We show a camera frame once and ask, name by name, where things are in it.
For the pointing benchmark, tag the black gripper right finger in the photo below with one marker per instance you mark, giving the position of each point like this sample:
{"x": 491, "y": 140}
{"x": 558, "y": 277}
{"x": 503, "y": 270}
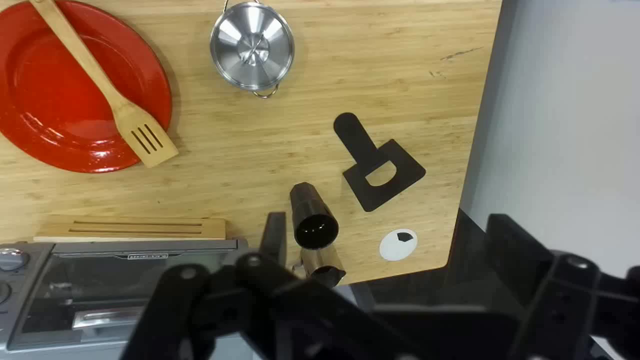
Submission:
{"x": 580, "y": 307}

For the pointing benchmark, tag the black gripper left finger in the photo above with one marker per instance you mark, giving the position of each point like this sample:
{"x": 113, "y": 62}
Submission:
{"x": 267, "y": 301}

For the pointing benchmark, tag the small steel mug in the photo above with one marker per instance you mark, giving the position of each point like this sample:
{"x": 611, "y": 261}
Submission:
{"x": 327, "y": 270}

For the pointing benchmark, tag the black plastic cup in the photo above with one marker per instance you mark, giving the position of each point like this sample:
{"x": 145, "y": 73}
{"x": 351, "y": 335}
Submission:
{"x": 313, "y": 217}

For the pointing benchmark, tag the wooden slatted oven base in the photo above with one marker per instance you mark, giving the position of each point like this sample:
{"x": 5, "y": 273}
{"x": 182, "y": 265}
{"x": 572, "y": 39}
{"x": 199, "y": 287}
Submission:
{"x": 133, "y": 229}

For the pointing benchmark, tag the black phone stand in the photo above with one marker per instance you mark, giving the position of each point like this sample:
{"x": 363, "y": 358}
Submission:
{"x": 383, "y": 174}

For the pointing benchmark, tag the silver toaster oven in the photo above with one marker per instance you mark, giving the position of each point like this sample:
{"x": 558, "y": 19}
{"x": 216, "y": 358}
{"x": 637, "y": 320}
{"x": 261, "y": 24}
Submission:
{"x": 87, "y": 293}

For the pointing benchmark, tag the wooden slotted spatula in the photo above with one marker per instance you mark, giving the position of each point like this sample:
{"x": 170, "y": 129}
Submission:
{"x": 141, "y": 133}

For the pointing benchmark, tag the small steel pot with lid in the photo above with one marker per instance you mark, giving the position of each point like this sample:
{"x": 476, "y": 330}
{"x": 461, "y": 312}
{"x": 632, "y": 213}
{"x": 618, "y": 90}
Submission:
{"x": 252, "y": 45}

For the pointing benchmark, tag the silver oven temperature knob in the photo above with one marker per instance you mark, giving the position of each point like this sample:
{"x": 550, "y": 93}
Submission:
{"x": 11, "y": 259}

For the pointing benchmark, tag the red round plate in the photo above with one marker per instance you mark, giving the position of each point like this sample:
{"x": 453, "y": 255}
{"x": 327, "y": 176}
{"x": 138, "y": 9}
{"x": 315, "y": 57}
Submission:
{"x": 60, "y": 113}

